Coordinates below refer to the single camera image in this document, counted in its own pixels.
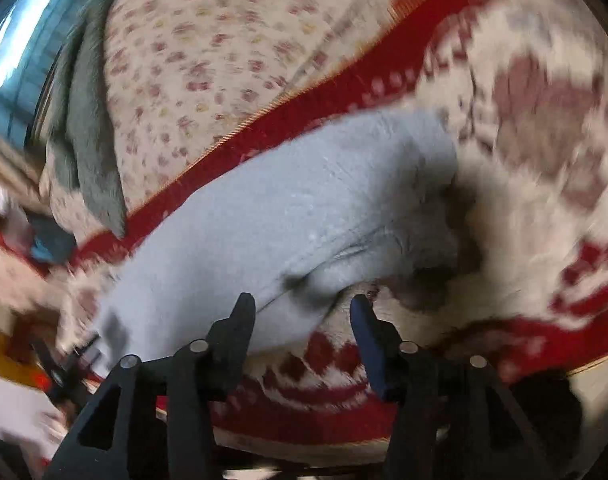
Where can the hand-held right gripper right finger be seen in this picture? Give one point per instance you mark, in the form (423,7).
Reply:
(371,345)

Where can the grey cloth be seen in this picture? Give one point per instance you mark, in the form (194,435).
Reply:
(91,125)

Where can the light blue pants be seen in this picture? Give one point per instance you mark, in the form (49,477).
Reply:
(284,210)

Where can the floral bed sheet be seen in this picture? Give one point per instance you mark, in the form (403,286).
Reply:
(209,60)

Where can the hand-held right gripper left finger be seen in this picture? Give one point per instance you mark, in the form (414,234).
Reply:
(236,340)

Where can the red and white patterned blanket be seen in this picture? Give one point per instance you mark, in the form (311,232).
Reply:
(508,185)

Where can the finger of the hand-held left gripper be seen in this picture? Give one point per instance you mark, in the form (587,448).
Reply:
(59,375)

